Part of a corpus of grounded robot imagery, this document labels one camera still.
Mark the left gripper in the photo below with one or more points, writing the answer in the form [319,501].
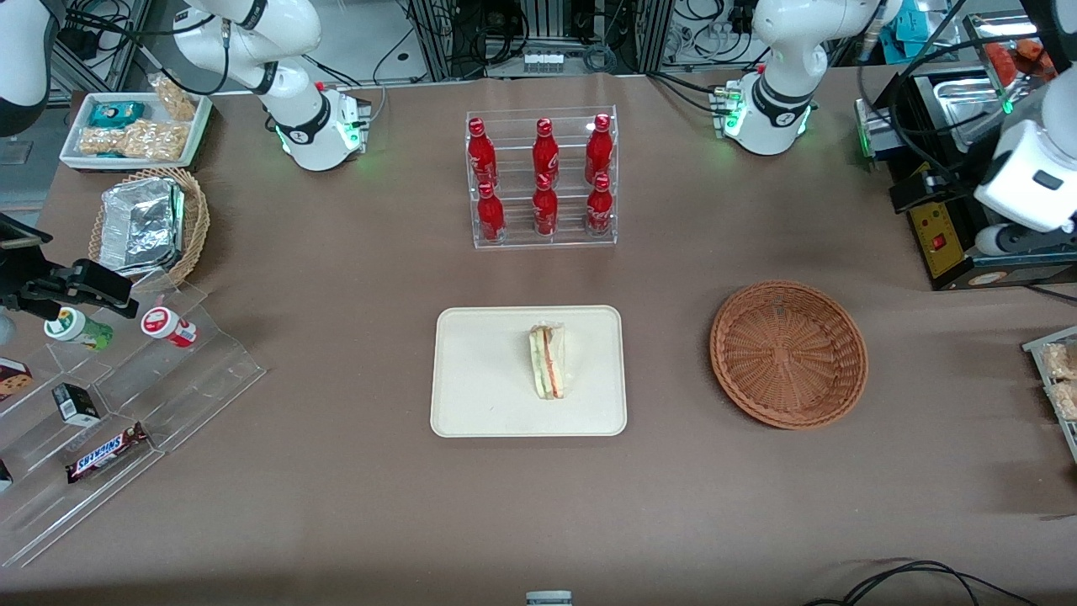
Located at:
[962,171]

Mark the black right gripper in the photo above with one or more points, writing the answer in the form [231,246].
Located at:
[18,278]

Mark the triangle sandwich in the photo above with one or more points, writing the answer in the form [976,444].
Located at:
[547,362]

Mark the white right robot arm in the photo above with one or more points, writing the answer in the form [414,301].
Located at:
[252,34]

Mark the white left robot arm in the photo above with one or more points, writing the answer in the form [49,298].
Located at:
[787,38]

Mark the light tan wicker basket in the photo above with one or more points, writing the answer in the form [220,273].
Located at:
[195,223]

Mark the white rectangular snack tray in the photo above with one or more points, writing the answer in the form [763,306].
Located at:
[195,135]

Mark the brown round wicker basket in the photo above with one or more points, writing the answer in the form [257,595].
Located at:
[791,362]

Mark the cream plastic serving tray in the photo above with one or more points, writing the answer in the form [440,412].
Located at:
[480,379]

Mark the green yogurt cup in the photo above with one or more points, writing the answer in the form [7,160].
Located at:
[77,328]

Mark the silver foil container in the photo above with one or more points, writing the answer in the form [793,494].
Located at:
[139,227]

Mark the red lid yogurt cup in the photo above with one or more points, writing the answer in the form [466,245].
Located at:
[167,325]

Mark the black machine with yellow panel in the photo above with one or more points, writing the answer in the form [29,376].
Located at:
[938,240]

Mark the steel food pan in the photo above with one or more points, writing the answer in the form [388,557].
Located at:
[968,93]

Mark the small black carton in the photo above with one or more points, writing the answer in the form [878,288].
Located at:
[76,406]

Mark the brown cookie box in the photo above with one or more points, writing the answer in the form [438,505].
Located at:
[13,379]

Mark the clear acrylic stepped shelf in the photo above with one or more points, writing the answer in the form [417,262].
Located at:
[198,387]

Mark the large clear peanut snack bag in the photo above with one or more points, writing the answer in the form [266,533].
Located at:
[139,141]

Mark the silver metal block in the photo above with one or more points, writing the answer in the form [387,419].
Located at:
[877,126]

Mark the Snickers chocolate bar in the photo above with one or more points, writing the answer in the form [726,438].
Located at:
[105,453]

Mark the clear bag of snacks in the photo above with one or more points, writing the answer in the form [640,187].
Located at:
[1067,401]
[1060,362]

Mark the teal snack packet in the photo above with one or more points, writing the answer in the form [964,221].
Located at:
[116,113]

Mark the small clear peanut snack bag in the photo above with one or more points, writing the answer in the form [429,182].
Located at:
[175,99]

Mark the red cola bottle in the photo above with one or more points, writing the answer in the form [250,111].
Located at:
[545,212]
[482,156]
[598,150]
[599,210]
[490,217]
[545,151]

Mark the clear acrylic bottle rack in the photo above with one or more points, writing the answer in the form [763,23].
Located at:
[513,240]

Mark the grey box at table edge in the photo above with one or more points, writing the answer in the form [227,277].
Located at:
[549,599]

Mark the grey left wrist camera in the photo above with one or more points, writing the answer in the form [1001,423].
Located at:
[997,241]

